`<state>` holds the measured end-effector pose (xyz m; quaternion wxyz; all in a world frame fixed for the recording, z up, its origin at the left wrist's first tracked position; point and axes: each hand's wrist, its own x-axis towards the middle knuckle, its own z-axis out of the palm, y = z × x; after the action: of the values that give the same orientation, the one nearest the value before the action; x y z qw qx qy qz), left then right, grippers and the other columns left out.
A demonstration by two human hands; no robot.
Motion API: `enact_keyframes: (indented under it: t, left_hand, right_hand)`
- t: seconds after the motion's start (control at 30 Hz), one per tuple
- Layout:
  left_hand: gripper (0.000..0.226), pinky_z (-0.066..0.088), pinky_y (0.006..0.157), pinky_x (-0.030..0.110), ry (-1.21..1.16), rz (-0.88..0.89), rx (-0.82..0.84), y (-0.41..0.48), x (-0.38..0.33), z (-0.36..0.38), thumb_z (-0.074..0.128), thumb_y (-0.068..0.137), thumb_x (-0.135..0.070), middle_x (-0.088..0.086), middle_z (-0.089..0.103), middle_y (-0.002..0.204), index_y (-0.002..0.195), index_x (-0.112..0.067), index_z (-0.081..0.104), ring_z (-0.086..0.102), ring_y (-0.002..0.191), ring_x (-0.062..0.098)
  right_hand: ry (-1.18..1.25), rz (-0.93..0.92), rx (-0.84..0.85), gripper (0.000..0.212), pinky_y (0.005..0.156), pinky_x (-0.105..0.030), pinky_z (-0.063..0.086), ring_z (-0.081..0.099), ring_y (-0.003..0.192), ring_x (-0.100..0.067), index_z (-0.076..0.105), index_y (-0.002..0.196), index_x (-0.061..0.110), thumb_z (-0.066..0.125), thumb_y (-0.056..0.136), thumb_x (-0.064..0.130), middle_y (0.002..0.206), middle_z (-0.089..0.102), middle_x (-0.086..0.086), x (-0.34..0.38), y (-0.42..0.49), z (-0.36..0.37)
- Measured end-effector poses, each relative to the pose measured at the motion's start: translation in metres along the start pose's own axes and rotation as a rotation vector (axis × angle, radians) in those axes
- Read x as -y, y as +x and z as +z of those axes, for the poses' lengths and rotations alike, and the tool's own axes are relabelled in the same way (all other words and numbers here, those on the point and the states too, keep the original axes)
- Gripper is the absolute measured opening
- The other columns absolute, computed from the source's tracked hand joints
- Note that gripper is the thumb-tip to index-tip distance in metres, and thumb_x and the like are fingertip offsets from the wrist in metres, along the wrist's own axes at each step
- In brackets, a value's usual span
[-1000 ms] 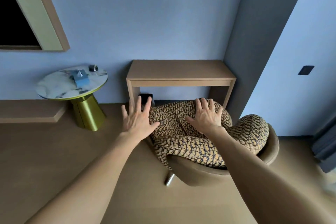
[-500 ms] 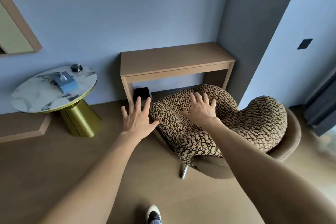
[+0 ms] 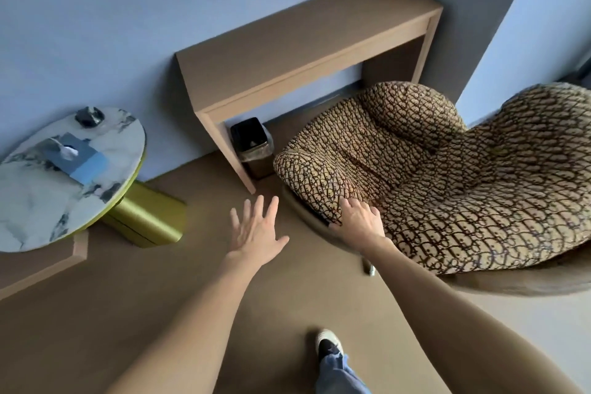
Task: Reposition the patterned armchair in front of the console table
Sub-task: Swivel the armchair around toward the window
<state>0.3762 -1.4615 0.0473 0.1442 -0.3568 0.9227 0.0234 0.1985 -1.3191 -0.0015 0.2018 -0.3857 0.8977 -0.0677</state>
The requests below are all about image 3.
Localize blue jeans leg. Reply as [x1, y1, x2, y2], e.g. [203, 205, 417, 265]
[315, 352, 373, 394]

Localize black trash bin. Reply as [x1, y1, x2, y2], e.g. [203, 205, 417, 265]
[230, 117, 275, 180]

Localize person's right forearm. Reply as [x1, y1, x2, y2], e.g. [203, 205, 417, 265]
[364, 238, 583, 394]

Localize white and black shoe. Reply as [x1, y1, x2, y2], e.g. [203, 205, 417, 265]
[315, 328, 345, 360]

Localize person's left hand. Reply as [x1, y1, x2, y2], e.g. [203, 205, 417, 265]
[229, 195, 290, 266]

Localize round marble side table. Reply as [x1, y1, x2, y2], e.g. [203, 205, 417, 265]
[0, 107, 187, 254]

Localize brown patterned lounge chair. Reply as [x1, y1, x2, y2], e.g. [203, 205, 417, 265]
[273, 81, 591, 298]

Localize beige raised floor platform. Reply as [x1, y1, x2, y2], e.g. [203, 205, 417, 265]
[0, 228, 90, 302]

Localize person's right hand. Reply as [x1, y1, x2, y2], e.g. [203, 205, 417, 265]
[329, 197, 389, 255]

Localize black ashtray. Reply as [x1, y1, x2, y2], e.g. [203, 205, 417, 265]
[75, 107, 106, 129]

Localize light wooden console desk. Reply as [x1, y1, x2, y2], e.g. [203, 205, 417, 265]
[175, 0, 444, 196]

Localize blue tissue box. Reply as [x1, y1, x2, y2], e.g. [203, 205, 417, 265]
[44, 132, 110, 187]

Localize person's left forearm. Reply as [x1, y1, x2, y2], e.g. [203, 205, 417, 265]
[106, 251, 260, 394]

